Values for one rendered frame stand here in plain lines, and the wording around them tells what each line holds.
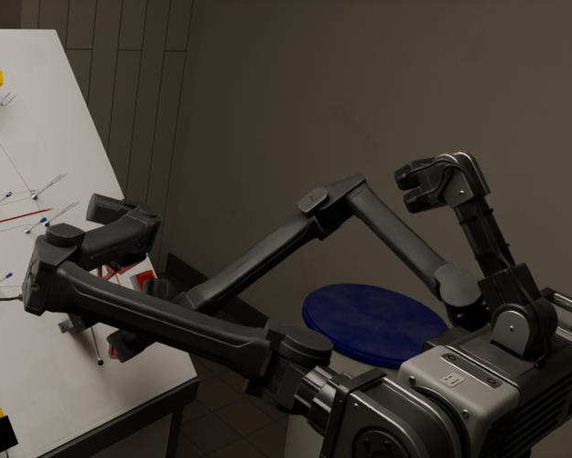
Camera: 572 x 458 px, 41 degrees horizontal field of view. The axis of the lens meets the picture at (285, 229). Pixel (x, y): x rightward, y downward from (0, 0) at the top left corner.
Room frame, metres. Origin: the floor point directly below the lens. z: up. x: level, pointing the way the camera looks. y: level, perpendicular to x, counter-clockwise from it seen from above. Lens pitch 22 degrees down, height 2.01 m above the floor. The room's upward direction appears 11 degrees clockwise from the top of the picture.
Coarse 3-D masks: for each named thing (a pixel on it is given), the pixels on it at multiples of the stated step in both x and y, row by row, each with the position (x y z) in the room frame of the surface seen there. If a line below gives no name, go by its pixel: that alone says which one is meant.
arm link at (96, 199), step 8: (96, 200) 1.37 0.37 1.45; (104, 200) 1.37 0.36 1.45; (112, 200) 1.39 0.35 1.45; (120, 200) 1.40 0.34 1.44; (88, 208) 1.39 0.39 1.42; (96, 208) 1.35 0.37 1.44; (104, 208) 1.35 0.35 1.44; (112, 208) 1.36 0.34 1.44; (120, 208) 1.36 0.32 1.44; (136, 208) 1.37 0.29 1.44; (144, 208) 1.36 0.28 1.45; (152, 208) 1.38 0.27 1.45; (88, 216) 1.36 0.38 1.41; (96, 216) 1.34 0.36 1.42; (104, 216) 1.35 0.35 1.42; (112, 216) 1.35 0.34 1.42; (120, 216) 1.36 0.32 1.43; (152, 216) 1.34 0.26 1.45; (104, 224) 1.37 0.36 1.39
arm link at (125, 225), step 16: (64, 224) 1.02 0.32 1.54; (112, 224) 1.22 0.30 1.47; (128, 224) 1.25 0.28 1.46; (144, 224) 1.28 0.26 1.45; (48, 240) 0.96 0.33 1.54; (64, 240) 0.97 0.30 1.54; (80, 240) 1.01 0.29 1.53; (96, 240) 1.10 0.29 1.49; (112, 240) 1.13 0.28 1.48; (128, 240) 1.20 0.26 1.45; (144, 240) 1.27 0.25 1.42; (80, 256) 1.01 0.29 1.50; (96, 256) 1.06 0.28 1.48; (112, 256) 1.13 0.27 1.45
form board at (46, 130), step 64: (0, 64) 1.86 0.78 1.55; (64, 64) 2.02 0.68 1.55; (0, 128) 1.74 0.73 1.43; (64, 128) 1.88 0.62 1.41; (0, 192) 1.63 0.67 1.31; (64, 192) 1.76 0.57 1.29; (0, 256) 1.52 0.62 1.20; (0, 320) 1.43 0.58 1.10; (64, 320) 1.53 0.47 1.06; (0, 384) 1.33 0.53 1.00; (64, 384) 1.43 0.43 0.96; (128, 384) 1.54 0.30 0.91
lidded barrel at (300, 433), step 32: (320, 288) 2.72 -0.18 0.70; (352, 288) 2.77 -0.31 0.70; (384, 288) 2.83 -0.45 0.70; (320, 320) 2.45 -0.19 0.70; (352, 320) 2.50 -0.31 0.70; (384, 320) 2.55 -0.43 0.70; (416, 320) 2.61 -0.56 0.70; (352, 352) 2.29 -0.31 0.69; (384, 352) 2.31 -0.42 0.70; (416, 352) 2.36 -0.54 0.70; (288, 448) 2.48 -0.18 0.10; (320, 448) 2.34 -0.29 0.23
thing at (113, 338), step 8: (112, 336) 1.40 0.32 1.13; (120, 336) 1.41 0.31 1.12; (128, 336) 1.40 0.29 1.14; (136, 336) 1.39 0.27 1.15; (112, 344) 1.39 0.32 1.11; (120, 344) 1.40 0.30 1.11; (128, 344) 1.40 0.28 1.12; (136, 344) 1.40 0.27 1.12; (144, 344) 1.40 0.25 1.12; (120, 352) 1.39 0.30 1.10; (128, 352) 1.40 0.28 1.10; (136, 352) 1.41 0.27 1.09; (120, 360) 1.38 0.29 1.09
